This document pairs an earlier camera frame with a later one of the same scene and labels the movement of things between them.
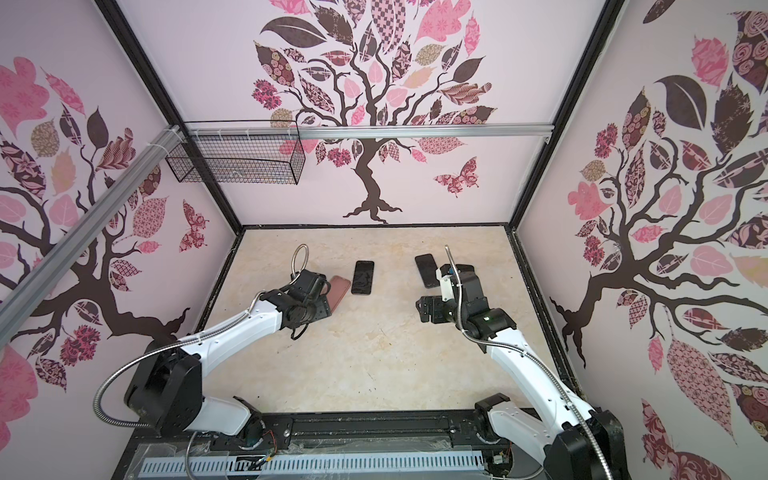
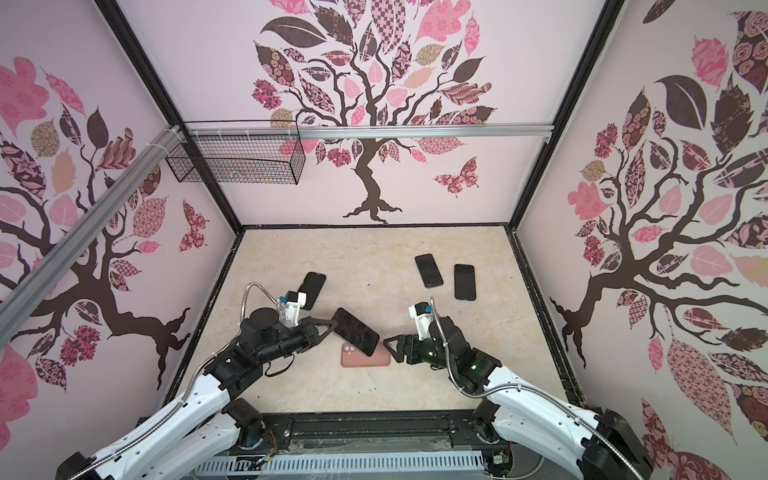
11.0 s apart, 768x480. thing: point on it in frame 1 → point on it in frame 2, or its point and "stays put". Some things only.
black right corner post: (610, 15) stays put
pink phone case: (338, 289) → (352, 357)
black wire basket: (242, 160) stays put
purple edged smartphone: (362, 277) → (354, 331)
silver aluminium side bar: (77, 239) stays put
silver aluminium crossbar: (369, 130) stays put
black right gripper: (425, 309) → (406, 341)
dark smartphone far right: (428, 270) stays put
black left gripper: (323, 311) → (310, 332)
